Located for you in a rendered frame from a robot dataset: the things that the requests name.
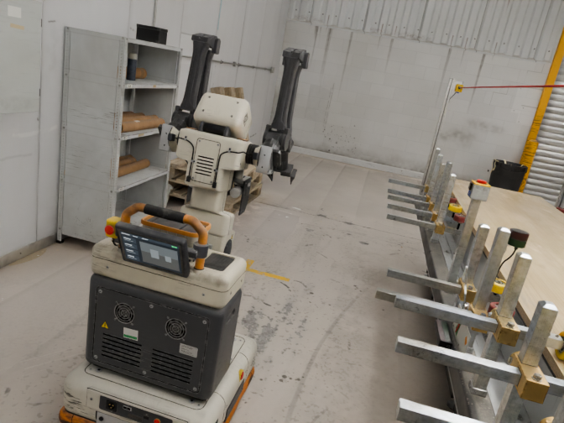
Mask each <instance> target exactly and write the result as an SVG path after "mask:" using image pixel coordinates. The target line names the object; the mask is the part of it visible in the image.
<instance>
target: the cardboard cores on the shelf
mask: <svg viewBox="0 0 564 423"><path fill-rule="evenodd" d="M146 76H147V71H146V70H145V69H144V68H138V67H137V68H136V78H135V79H144V78H145V77H146ZM163 123H164V124H165V121H164V119H163V118H158V116H157V115H147V116H145V115H144V114H143V113H142V112H138V113H134V112H132V111H130V112H123V120H122V131H121V133H126V132H132V131H138V130H144V129H151V128H157V127H158V126H159V125H160V124H162V125H163ZM149 166H150V162H149V160H148V159H141V160H139V161H137V160H136V159H135V158H134V157H133V156H132V155H131V154H129V155H124V156H121V157H119V164H118V175H117V177H121V176H123V175H127V174H130V173H133V172H135V171H138V170H141V169H144V168H147V167H149Z"/></svg>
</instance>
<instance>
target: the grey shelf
mask: <svg viewBox="0 0 564 423"><path fill-rule="evenodd" d="M135 50H136V51H135ZM178 51H179V52H178ZM182 51H183V49H182V48H178V47H174V46H169V45H165V44H157V43H153V42H149V41H143V40H139V39H131V38H127V37H123V36H117V35H113V34H104V33H99V32H95V31H90V30H85V29H77V28H72V27H67V26H65V60H64V80H63V102H62V123H61V143H60V184H59V205H58V226H57V240H56V242H57V243H63V242H64V239H61V232H62V234H64V235H67V236H71V237H73V238H79V239H83V240H86V241H89V242H93V243H98V242H101V241H102V240H104V239H106V238H109V237H107V236H106V233H105V226H106V224H107V219H108V218H110V217H121V215H122V213H123V211H124V210H125V209H126V208H127V207H129V206H131V205H132V204H134V203H139V202H140V203H144V204H150V205H153V206H159V207H161V205H162V207H163V208H165V205H166V197H167V190H168V182H169V174H170V159H171V152H168V153H167V152H166V151H163V150H159V141H160V135H159V130H158V128H151V129H144V130H138V131H132V132H126V133H121V131H122V120H123V112H130V111H132V112H134V113H138V112H142V113H143V114H144V115H145V116H147V115H157V116H158V118H163V119H164V121H165V124H169V123H170V119H171V118H172V115H171V110H172V114H173V112H174V111H175V106H176V105H177V97H178V90H179V82H180V68H181V60H182ZM128 53H134V54H135V53H136V54H137V56H138V60H137V67H138V68H144V69H145V70H146V71H147V76H146V77H145V78H144V79H135V81H130V80H127V79H126V78H125V76H126V66H128ZM177 55H178V59H177ZM176 63H177V67H176ZM124 67H125V68H124ZM178 69H179V70H178ZM175 71H176V75H175ZM120 73H121V74H120ZM177 76H178V77H177ZM176 83H177V84H176ZM134 88H135V90H134ZM174 89H175V91H174ZM132 94H133V95H132ZM173 95H174V99H173ZM133 96H134V100H133ZM172 102H173V106H172ZM131 103H132V104H131ZM114 113H115V119H114ZM113 124H114V129H113ZM116 124H117V125H116ZM116 130H117V131H116ZM130 139H131V141H130ZM129 146H130V151H129ZM129 154H131V155H132V156H133V157H134V158H135V159H136V160H137V161H139V160H141V159H148V160H149V162H150V166H149V167H147V168H144V169H141V170H138V171H135V172H133V173H130V174H127V175H123V176H121V177H118V164H119V157H121V156H124V155H129ZM166 157H167V162H166ZM111 160H112V166H111ZM113 161H114V162H113ZM168 162H169V163H168ZM165 166H166V168H165ZM110 171H111V177H110ZM166 177H167V178H166ZM126 189H127V191H126ZM163 189H164V193H163ZM123 193H124V194H123ZM125 197H126V200H125ZM162 197H163V200H162Z"/></svg>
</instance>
